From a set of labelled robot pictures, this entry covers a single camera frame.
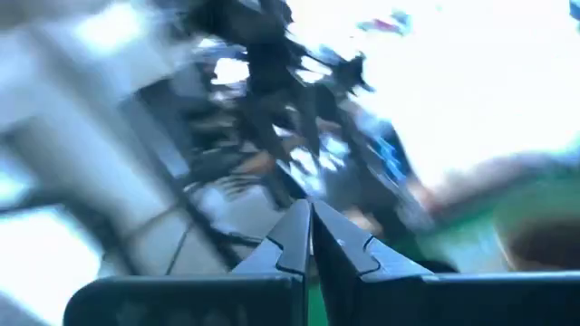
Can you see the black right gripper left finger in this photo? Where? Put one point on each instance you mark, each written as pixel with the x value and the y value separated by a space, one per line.
pixel 290 244

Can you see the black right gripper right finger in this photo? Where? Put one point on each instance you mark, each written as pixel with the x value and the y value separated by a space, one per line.
pixel 349 258

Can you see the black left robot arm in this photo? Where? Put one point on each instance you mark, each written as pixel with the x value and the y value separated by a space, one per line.
pixel 267 59

